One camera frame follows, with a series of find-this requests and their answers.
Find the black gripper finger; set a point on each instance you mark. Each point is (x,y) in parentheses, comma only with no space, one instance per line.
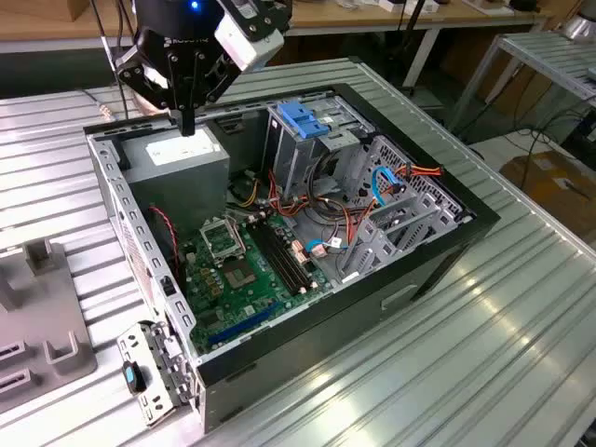
(130,74)
(216,79)

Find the grey metal disk bay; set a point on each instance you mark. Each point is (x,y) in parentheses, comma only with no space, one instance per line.
(410,233)

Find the blue plastic drive latch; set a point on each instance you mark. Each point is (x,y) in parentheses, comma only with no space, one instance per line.
(300,122)

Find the grey power supply unit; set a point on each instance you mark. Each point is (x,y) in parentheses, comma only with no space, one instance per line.
(186,186)

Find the grey optical drive cage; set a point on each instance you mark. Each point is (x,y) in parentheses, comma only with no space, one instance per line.
(298,163)

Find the wooden desk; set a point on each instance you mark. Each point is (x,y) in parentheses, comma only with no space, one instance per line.
(349,18)

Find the black case fan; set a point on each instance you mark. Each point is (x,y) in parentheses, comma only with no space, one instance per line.
(163,251)

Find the black RAM slot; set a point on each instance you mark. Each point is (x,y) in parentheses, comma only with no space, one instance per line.
(280,257)
(287,254)
(274,259)
(293,252)

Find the CPU socket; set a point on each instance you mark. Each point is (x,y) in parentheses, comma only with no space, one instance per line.
(239,274)

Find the green motherboard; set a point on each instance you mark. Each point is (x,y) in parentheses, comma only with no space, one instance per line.
(242,302)

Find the grey parts rack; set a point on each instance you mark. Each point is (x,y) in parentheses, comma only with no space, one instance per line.
(42,298)

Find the blue expansion slot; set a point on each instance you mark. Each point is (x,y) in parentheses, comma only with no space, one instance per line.
(242,324)

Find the black open PC case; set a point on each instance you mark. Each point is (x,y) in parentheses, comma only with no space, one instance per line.
(326,335)

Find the metal slat side table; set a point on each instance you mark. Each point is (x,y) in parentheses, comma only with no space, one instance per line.
(535,51)

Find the large brown cardboard box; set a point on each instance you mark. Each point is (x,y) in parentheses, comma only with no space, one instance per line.
(549,186)

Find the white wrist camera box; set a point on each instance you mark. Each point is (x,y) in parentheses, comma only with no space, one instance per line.
(247,44)

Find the silver card retention bracket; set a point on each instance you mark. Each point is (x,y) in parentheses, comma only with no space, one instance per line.
(139,344)

